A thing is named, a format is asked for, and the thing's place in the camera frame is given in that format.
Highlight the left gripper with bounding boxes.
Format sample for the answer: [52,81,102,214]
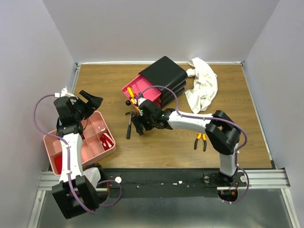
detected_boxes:
[72,90,103,120]

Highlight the pink top drawer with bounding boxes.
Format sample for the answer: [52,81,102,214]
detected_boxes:
[121,74,163,106]

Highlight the black drawer cabinet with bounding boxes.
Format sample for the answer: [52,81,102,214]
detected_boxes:
[139,56,188,108]

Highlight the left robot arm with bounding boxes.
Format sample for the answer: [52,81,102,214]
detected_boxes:
[52,88,105,219]

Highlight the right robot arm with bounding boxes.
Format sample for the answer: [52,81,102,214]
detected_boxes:
[131,99,240,186]

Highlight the pink compartment tray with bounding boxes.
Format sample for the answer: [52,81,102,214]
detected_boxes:
[43,111,116,176]

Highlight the red white item in tray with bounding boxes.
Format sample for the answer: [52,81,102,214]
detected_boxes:
[99,133,114,151]

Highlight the orange black combination pliers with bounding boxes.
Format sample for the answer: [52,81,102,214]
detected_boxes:
[194,133,208,152]

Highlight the red block in tray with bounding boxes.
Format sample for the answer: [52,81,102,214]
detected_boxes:
[54,154,62,174]

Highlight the white cloth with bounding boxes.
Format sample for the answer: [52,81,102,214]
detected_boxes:
[185,57,218,114]

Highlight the black handled hammer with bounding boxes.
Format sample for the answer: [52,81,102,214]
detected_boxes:
[125,111,137,139]

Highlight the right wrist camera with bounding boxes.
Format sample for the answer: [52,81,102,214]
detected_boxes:
[134,97,147,107]

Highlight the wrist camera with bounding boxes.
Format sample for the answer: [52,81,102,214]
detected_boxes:
[54,86,76,98]
[134,97,147,107]

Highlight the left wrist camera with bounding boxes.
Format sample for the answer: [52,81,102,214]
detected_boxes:
[54,86,76,98]

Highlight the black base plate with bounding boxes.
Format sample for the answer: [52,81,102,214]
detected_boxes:
[78,167,247,204]

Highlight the aluminium rail frame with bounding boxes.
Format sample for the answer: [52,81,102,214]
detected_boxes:
[27,61,301,228]

